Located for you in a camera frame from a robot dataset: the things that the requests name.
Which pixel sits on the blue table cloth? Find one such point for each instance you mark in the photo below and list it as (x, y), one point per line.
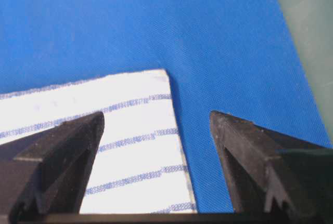
(234, 56)

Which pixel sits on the grey-green blurred panel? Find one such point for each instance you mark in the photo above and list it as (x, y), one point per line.
(310, 24)

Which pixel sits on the white blue-striped towel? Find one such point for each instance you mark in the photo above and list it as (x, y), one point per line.
(140, 165)

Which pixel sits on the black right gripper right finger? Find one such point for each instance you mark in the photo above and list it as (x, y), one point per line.
(271, 172)

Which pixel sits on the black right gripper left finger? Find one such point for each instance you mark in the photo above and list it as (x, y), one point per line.
(47, 172)

